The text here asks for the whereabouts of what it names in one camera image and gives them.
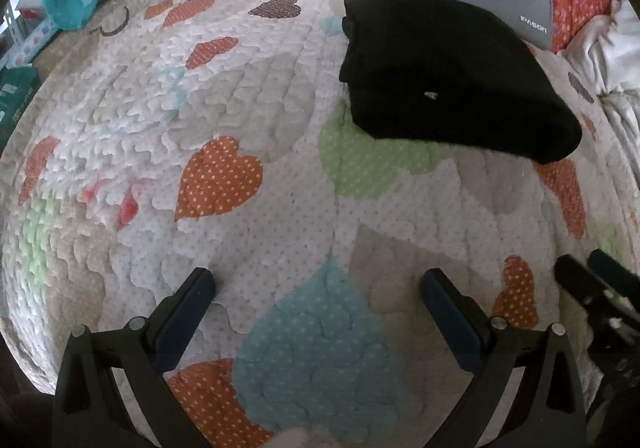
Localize heart-patterned quilt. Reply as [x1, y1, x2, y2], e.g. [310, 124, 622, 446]
[0, 0, 640, 448]

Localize pastel dotted box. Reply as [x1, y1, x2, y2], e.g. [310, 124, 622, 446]
[0, 18, 58, 71]

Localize grey metal shelf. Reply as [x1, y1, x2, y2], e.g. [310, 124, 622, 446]
[5, 0, 31, 54]

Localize white crumpled cloth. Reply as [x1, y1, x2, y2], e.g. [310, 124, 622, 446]
[562, 0, 640, 164]

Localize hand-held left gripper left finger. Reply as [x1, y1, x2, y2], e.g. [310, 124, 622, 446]
[50, 267, 217, 448]

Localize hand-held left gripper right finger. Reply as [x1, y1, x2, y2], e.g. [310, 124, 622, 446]
[420, 268, 587, 448]

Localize black pants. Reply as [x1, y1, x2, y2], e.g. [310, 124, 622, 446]
[338, 0, 583, 165]

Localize green cardboard box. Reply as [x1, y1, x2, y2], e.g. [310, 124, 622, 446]
[0, 65, 41, 149]

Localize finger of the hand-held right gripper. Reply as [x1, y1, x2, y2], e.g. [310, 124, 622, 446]
[587, 249, 640, 314]
[554, 254, 608, 310]

